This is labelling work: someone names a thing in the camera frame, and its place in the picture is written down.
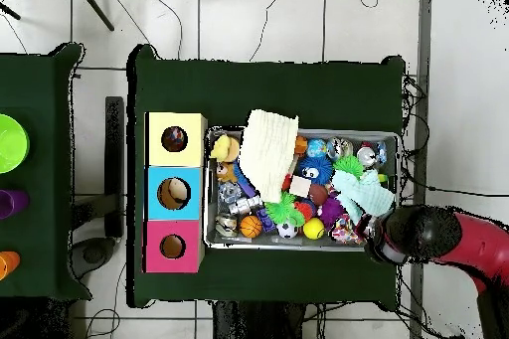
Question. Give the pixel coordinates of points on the yellow ball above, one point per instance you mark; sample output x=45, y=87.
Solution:
x=314, y=229

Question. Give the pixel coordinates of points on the orange basketball toy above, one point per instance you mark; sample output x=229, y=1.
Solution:
x=251, y=226

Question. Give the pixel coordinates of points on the green spiky ball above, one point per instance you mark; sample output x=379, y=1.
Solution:
x=349, y=164

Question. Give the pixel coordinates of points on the mint waffle cloth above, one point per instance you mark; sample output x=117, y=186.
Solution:
x=366, y=192

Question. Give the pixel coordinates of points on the shallow mesh bin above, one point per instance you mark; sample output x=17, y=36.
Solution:
x=278, y=244

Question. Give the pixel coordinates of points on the small soccer ball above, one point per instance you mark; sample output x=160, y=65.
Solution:
x=287, y=230

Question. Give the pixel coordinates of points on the purple cup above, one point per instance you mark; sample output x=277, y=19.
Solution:
x=12, y=203

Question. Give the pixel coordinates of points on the orange cup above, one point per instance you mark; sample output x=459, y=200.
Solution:
x=8, y=265

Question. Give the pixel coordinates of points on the black upright panel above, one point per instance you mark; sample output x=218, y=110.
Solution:
x=114, y=156

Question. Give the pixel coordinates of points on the grey rounded stand base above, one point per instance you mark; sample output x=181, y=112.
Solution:
x=93, y=253

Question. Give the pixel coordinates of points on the dark green side table cloth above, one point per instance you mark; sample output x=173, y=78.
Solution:
x=35, y=76

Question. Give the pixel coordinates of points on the yellow plush duck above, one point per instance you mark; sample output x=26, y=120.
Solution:
x=222, y=148

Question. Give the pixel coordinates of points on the wooden box with three holes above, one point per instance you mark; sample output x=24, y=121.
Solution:
x=159, y=235

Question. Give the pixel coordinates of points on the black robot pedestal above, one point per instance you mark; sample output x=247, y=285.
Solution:
x=258, y=323

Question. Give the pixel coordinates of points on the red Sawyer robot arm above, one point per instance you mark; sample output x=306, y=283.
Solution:
x=477, y=247

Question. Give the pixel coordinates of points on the globe print ball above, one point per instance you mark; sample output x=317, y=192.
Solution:
x=316, y=148

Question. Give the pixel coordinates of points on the black tripod leg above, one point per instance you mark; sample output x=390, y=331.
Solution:
x=10, y=11
x=95, y=7

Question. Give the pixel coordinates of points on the cream waffle cloth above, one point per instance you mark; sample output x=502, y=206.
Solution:
x=266, y=152

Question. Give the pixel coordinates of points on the colourful patterned cloth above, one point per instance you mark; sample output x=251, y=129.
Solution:
x=174, y=139
x=344, y=231

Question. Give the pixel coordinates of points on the lime green bowl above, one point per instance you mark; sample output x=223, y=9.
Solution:
x=12, y=144

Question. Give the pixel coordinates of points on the blue spiky ball with eyes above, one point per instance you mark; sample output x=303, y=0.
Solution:
x=322, y=164

